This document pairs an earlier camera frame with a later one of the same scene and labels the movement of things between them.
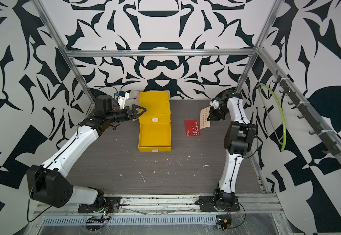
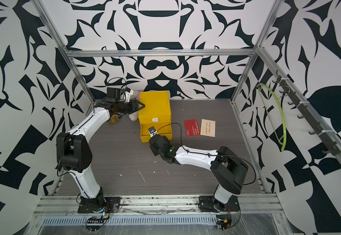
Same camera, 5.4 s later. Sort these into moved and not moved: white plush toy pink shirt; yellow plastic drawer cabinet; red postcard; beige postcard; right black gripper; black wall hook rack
Moved: beige postcard; right black gripper
Not moved: yellow plastic drawer cabinet; black wall hook rack; white plush toy pink shirt; red postcard
